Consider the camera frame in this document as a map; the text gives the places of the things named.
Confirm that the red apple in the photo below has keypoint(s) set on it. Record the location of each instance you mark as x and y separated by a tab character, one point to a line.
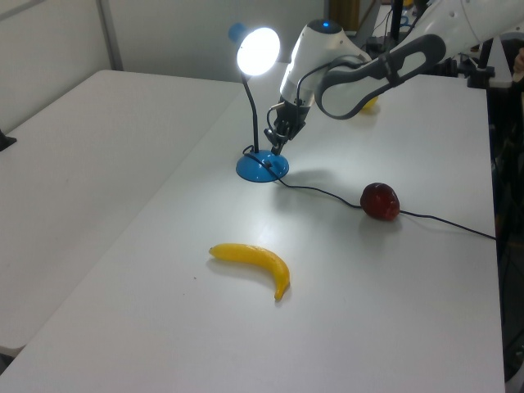
380	201

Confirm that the black table clamp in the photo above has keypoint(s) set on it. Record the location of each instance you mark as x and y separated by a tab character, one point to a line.
6	141

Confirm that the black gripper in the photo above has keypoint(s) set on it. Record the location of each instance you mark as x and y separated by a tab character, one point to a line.
290	116

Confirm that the black camera tripod stand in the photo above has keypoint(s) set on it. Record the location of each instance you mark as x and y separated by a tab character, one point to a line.
485	65

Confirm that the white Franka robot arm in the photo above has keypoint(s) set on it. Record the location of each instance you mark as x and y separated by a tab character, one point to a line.
344	53

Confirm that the yellow banana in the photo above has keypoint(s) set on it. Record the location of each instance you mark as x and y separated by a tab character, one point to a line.
258	262

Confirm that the yellow lemon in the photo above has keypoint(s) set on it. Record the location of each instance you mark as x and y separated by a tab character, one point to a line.
370	104

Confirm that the blue gooseneck desk lamp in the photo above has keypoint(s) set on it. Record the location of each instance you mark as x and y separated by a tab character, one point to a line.
257	98

